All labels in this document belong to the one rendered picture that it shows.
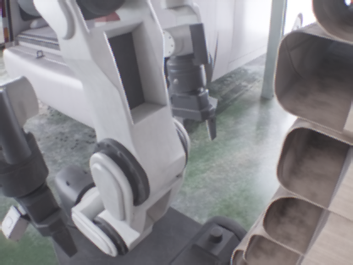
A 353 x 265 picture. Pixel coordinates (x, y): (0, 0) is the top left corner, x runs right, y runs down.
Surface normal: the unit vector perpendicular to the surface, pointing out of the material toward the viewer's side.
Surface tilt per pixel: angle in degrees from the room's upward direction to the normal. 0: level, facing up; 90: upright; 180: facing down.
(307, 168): 0
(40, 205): 78
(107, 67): 69
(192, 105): 90
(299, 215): 0
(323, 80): 0
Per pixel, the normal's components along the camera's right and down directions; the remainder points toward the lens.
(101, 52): 0.72, 0.00
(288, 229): -0.01, -0.83
